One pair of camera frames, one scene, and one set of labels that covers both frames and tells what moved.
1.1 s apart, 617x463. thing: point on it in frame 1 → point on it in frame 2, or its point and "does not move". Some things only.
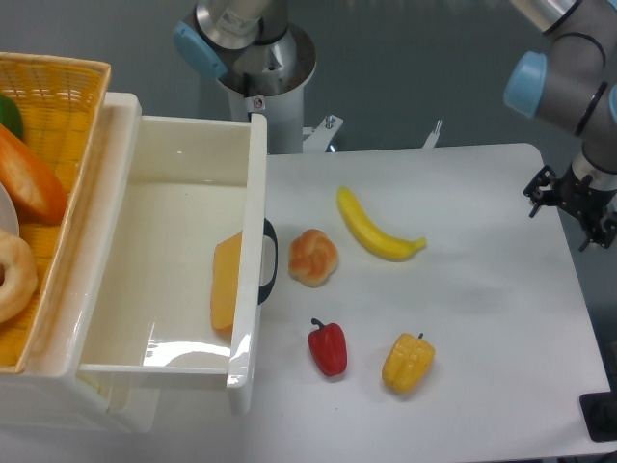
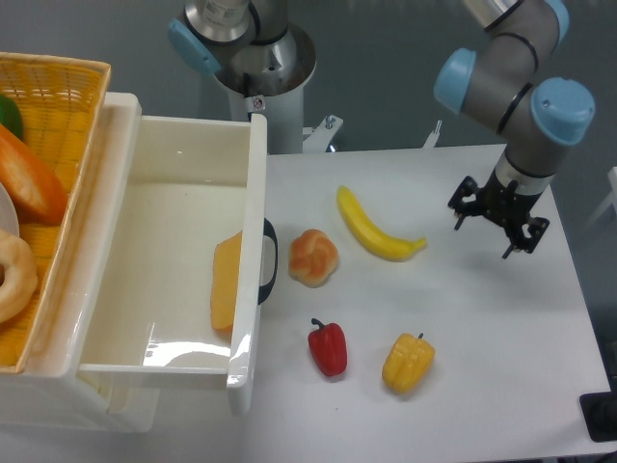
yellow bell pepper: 408,363 does not move
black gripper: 589,205 → 506,206
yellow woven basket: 61,101 does not move
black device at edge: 600,415 does not move
